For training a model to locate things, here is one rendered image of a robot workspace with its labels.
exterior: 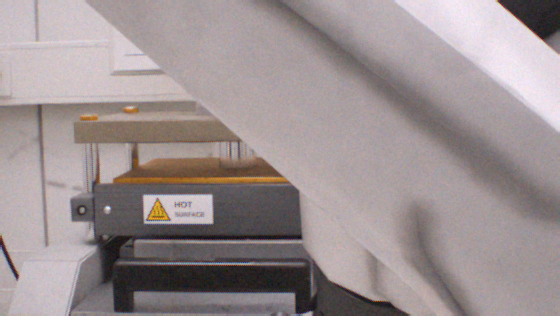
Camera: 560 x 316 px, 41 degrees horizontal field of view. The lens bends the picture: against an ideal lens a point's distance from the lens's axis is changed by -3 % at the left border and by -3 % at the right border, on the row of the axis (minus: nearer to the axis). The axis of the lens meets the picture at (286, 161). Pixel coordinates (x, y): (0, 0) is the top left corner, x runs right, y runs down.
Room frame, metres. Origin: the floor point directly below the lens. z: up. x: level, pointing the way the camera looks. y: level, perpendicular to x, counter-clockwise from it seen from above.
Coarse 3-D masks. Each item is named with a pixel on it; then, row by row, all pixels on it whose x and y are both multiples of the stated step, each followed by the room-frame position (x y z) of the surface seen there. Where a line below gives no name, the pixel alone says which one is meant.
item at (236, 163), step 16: (224, 144) 0.73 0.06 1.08; (240, 144) 0.73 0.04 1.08; (160, 160) 0.81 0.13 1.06; (176, 160) 0.81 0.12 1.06; (192, 160) 0.81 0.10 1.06; (208, 160) 0.80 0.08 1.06; (224, 160) 0.73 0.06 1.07; (240, 160) 0.73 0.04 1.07; (256, 160) 0.80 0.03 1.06; (128, 176) 0.68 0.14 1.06; (144, 176) 0.68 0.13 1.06; (160, 176) 0.68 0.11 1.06; (176, 176) 0.67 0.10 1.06; (192, 176) 0.67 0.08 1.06; (208, 176) 0.67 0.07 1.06; (224, 176) 0.67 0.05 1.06; (240, 176) 0.67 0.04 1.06; (256, 176) 0.67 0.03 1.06; (272, 176) 0.66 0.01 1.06
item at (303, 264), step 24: (120, 264) 0.56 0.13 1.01; (144, 264) 0.56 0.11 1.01; (168, 264) 0.56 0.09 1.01; (192, 264) 0.56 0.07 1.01; (216, 264) 0.55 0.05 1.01; (240, 264) 0.55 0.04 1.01; (264, 264) 0.55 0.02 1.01; (288, 264) 0.55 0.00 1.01; (120, 288) 0.56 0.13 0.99; (144, 288) 0.56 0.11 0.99; (168, 288) 0.55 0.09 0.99; (192, 288) 0.55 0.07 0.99; (216, 288) 0.55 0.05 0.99; (240, 288) 0.55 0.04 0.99; (264, 288) 0.55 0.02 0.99; (288, 288) 0.55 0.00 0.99
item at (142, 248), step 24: (144, 240) 0.63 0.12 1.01; (168, 240) 0.63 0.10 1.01; (192, 240) 0.63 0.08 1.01; (216, 240) 0.63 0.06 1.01; (240, 240) 0.63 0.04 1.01; (264, 240) 0.63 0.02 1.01; (288, 240) 0.62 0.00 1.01; (312, 264) 0.62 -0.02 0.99; (96, 288) 0.62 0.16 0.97; (312, 288) 0.62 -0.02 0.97; (72, 312) 0.56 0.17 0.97; (96, 312) 0.56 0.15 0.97; (120, 312) 0.56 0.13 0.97; (144, 312) 0.56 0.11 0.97; (168, 312) 0.56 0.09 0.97; (192, 312) 0.56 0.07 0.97; (216, 312) 0.56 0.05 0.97; (240, 312) 0.56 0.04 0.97; (264, 312) 0.56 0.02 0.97; (288, 312) 0.55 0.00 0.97
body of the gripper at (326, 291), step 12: (324, 276) 0.32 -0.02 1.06; (324, 288) 0.33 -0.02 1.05; (336, 288) 0.32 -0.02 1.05; (312, 300) 0.37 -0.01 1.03; (324, 300) 0.34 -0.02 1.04; (336, 300) 0.32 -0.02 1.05; (348, 300) 0.32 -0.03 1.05; (360, 300) 0.31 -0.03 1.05; (372, 300) 0.31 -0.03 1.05; (324, 312) 0.34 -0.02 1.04; (336, 312) 0.33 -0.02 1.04; (348, 312) 0.32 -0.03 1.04; (360, 312) 0.31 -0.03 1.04; (372, 312) 0.31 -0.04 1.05; (384, 312) 0.31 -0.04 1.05; (396, 312) 0.31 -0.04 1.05
